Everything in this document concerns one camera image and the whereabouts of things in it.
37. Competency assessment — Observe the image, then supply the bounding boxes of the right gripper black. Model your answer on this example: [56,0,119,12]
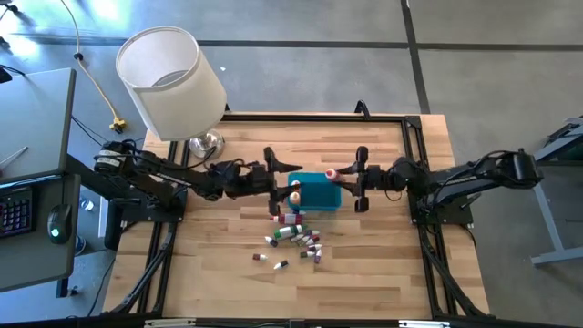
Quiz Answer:
[338,145,412,214]

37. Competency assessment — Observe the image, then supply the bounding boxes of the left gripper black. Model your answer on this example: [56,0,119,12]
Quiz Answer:
[224,146,304,217]

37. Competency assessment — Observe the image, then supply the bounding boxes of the teal plastic bin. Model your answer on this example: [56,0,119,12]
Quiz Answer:
[287,171,343,212]

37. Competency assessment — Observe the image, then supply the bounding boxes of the large green food coloring bottle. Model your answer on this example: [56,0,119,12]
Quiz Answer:
[273,223,309,241]

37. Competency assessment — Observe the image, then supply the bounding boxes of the white shade silver table lamp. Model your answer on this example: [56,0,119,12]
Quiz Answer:
[115,26,228,161]

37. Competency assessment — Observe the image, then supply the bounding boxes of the black computer mouse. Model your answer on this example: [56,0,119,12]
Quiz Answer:
[46,203,74,245]

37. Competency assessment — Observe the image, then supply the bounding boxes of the grey office desk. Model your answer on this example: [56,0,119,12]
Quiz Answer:
[0,67,82,293]

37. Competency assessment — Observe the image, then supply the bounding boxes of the black computer keyboard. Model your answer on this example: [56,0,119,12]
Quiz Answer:
[0,185,36,240]

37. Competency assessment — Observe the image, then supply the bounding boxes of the thin white stick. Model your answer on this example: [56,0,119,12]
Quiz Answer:
[0,146,29,168]

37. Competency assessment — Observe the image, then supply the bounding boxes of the black aluminium table frame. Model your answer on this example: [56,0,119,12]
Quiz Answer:
[104,111,491,321]

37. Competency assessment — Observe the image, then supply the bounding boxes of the silver metal bracket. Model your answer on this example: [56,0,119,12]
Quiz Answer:
[398,320,451,328]
[144,318,197,328]

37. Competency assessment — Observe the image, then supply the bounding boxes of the grey metal table frame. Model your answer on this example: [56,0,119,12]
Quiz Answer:
[530,116,583,269]

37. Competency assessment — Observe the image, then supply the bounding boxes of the thin black cable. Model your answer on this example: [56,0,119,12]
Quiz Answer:
[70,114,148,148]

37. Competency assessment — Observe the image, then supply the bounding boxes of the yellow extension cable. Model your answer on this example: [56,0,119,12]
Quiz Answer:
[58,0,129,135]

